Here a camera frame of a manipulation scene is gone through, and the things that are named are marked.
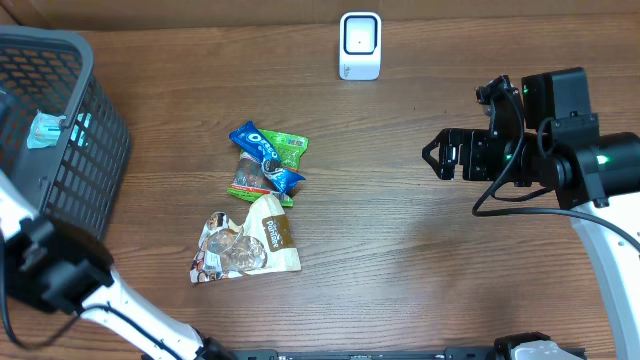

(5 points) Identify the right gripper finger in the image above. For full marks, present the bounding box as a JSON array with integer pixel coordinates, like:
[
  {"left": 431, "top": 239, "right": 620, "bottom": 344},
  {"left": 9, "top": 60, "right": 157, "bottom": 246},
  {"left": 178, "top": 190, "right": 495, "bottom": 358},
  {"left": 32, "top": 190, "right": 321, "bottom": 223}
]
[
  {"left": 437, "top": 144, "right": 459, "bottom": 179},
  {"left": 422, "top": 128, "right": 461, "bottom": 163}
]

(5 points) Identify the blue Oreo packet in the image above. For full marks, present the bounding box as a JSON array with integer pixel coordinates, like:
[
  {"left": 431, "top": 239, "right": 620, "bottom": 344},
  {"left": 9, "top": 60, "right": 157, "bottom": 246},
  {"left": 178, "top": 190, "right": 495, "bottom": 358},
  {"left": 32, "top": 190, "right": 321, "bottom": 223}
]
[{"left": 229, "top": 121, "right": 304, "bottom": 193}]

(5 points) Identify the green snack bag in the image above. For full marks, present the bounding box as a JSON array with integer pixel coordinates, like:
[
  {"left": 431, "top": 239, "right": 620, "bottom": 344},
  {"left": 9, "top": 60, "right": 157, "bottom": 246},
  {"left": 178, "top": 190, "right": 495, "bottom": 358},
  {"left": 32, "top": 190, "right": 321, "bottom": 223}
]
[{"left": 227, "top": 129, "right": 309, "bottom": 207}]

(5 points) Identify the beige cookie bag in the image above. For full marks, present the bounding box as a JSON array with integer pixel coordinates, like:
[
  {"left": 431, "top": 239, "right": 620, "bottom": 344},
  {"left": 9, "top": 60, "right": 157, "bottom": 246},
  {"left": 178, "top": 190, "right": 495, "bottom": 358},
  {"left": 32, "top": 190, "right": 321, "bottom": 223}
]
[{"left": 189, "top": 194, "right": 301, "bottom": 284}]

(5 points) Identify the light teal snack packet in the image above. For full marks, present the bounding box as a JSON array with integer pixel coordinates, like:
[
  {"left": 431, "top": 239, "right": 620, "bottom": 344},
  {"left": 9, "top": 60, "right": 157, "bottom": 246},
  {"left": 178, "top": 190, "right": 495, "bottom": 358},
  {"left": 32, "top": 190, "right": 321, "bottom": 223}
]
[{"left": 26, "top": 111, "right": 92, "bottom": 149}]

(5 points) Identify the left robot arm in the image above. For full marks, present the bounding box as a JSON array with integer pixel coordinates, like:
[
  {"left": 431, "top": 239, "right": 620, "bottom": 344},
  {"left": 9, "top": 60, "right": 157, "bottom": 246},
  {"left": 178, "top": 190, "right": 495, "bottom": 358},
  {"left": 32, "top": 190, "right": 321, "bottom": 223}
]
[{"left": 1, "top": 176, "right": 233, "bottom": 359}]

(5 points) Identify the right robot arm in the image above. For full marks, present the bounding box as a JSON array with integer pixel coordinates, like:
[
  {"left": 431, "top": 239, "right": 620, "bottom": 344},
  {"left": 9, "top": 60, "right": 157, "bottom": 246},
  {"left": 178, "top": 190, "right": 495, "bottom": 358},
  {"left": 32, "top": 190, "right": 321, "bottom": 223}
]
[{"left": 422, "top": 67, "right": 639, "bottom": 359}]

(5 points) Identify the white barcode scanner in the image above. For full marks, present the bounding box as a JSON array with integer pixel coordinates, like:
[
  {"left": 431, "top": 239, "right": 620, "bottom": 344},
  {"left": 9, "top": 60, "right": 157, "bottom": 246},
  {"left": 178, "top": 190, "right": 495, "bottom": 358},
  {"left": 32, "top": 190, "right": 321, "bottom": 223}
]
[{"left": 338, "top": 11, "right": 382, "bottom": 81}]

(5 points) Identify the grey plastic shopping basket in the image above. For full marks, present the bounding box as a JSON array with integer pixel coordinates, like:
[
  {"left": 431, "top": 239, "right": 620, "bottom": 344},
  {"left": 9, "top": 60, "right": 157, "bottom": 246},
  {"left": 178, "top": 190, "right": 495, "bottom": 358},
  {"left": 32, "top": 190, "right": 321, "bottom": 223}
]
[{"left": 1, "top": 25, "right": 131, "bottom": 239}]

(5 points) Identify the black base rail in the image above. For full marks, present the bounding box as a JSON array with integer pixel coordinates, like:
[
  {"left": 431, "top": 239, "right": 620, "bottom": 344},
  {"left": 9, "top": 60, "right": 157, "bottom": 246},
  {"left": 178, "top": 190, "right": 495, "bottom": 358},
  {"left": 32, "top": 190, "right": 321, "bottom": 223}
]
[{"left": 161, "top": 338, "right": 587, "bottom": 360}]

